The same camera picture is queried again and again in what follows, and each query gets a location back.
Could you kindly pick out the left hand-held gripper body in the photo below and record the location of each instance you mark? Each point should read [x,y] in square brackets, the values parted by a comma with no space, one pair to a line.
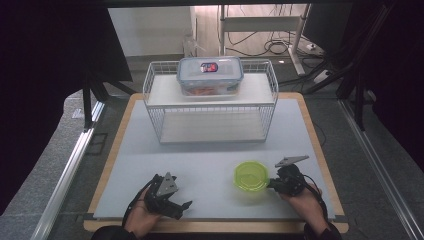
[165,188]

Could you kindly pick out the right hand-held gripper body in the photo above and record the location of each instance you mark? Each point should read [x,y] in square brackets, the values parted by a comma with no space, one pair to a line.
[290,180]

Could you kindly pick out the green round plastic container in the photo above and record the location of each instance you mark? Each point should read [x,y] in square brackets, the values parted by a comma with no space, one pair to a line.
[250,176]

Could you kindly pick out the clear plastic food container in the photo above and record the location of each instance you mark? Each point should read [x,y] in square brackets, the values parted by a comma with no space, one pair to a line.
[210,78]

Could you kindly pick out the person's left hand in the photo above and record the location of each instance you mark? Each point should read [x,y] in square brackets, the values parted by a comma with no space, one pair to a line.
[141,220]

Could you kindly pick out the person's right hand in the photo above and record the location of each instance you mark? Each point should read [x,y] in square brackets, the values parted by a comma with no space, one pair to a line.
[310,210]

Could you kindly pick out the grey table mat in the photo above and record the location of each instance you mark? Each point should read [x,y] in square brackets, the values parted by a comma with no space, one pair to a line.
[213,166]

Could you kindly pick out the black metal stand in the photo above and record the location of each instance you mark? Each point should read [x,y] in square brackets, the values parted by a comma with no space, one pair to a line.
[359,100]
[87,106]

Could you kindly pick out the white power strip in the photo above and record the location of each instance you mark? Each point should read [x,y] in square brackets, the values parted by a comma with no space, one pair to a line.
[310,46]

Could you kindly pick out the aluminium rail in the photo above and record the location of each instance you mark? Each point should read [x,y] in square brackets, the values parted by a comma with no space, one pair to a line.
[380,166]
[66,180]

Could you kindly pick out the white desk frame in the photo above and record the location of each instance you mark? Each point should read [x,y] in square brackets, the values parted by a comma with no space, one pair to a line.
[260,24]

